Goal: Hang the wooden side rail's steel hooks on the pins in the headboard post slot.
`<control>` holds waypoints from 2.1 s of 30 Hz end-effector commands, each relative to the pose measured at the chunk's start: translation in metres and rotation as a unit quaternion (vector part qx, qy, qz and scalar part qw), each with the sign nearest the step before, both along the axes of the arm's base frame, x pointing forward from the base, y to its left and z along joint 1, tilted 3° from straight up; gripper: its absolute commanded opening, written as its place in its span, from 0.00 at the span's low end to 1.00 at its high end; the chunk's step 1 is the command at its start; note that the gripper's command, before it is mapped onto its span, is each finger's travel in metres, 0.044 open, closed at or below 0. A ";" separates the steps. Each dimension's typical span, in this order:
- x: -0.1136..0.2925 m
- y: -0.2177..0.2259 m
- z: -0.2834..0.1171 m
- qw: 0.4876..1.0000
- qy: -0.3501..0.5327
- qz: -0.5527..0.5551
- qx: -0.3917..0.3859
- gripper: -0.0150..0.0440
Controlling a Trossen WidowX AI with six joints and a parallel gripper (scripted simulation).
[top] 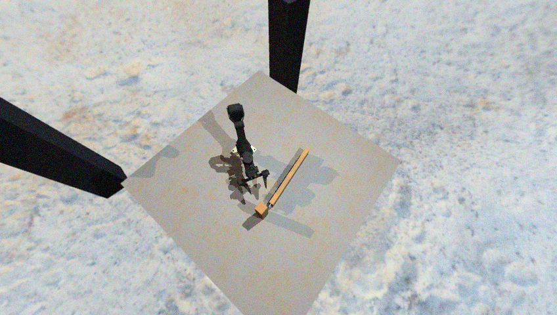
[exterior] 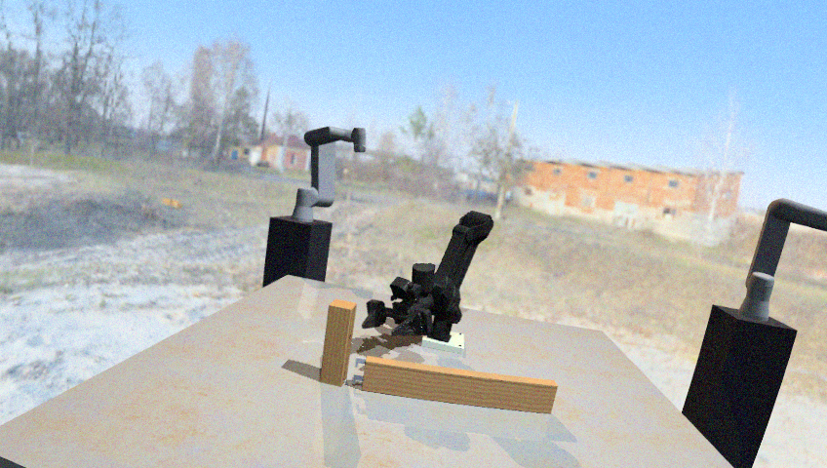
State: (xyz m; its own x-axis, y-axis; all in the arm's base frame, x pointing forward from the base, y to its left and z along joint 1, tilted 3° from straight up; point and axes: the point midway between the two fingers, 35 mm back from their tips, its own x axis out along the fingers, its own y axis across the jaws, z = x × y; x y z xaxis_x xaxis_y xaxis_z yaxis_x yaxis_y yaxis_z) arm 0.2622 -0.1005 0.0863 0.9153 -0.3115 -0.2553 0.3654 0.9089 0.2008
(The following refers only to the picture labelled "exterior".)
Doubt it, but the brown wooden rail with steel hooks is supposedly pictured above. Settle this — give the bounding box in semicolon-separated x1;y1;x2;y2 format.
352;357;558;413

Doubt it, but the wooden post with slot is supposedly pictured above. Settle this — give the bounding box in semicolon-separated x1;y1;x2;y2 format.
319;299;357;387

